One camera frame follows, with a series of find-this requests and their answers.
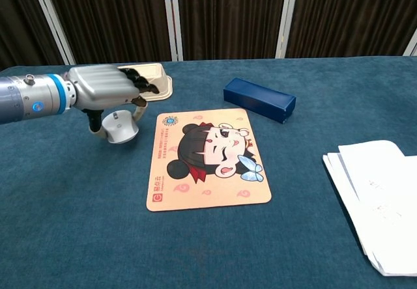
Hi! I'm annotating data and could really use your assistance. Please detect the dark folding screen panel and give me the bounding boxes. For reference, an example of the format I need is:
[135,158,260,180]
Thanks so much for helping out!
[283,0,417,59]
[168,0,291,62]
[38,0,173,65]
[0,0,76,70]

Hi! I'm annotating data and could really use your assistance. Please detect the beige plastic food container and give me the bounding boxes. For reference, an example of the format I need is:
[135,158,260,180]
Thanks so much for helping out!
[116,62,173,102]

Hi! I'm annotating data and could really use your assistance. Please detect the cartoon girl mouse pad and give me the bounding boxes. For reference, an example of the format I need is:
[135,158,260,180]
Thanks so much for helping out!
[145,108,272,212]

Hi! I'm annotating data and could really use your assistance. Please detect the white paper sheet with writing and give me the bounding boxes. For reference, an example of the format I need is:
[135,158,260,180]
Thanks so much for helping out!
[338,139,417,275]

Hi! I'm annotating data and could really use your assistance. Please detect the blue velvet tablecloth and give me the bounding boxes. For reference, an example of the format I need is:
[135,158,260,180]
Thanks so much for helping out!
[0,55,417,289]

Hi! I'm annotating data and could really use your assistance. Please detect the dark blue rectangular box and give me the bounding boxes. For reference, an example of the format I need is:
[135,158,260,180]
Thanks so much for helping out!
[223,77,297,125]

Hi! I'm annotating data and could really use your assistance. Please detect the white computer mouse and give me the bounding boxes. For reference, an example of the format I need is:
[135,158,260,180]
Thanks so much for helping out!
[101,110,139,145]

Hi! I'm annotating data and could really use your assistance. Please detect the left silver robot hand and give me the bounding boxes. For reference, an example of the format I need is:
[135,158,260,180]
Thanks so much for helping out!
[63,64,161,141]

